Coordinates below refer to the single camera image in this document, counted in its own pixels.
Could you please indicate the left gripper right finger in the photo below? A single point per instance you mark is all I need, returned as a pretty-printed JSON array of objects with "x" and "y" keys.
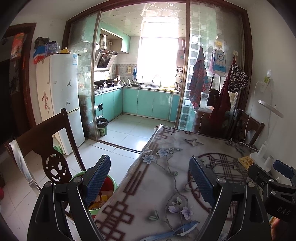
[{"x": 250, "y": 220}]

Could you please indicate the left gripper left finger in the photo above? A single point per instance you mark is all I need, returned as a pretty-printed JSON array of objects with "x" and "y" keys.
[{"x": 48, "y": 220}]

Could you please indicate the black kitchen trash bin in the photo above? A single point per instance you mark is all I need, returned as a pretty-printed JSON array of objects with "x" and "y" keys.
[{"x": 102, "y": 126}]

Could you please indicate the teal kitchen cabinets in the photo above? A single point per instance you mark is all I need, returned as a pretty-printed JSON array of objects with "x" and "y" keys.
[{"x": 151, "y": 103}]

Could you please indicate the dark wooden carved chair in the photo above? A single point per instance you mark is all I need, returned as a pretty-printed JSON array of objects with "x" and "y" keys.
[{"x": 40, "y": 140}]

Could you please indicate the red bin green rim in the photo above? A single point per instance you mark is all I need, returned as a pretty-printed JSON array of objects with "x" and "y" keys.
[{"x": 108, "y": 188}]

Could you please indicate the green detergent bottle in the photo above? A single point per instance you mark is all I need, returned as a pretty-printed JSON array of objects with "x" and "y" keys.
[{"x": 57, "y": 146}]

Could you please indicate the floral plastic tablecloth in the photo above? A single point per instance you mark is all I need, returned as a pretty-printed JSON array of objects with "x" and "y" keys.
[{"x": 157, "y": 197}]

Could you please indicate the wooden chair far side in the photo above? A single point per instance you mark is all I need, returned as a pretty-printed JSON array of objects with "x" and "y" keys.
[{"x": 246, "y": 129}]

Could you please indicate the dark red hanging garment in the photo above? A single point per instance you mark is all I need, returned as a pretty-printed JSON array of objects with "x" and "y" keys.
[{"x": 223, "y": 103}]

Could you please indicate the black patterned hanging bag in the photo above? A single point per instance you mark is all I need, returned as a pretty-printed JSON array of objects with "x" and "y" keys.
[{"x": 238, "y": 79}]

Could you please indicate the white refrigerator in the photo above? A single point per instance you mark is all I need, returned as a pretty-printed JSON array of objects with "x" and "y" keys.
[{"x": 57, "y": 88}]

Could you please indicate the plaid hanging cloth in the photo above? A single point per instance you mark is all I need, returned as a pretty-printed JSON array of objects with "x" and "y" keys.
[{"x": 199, "y": 81}]

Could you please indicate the range hood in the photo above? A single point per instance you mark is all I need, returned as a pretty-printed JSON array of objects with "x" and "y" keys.
[{"x": 104, "y": 57}]

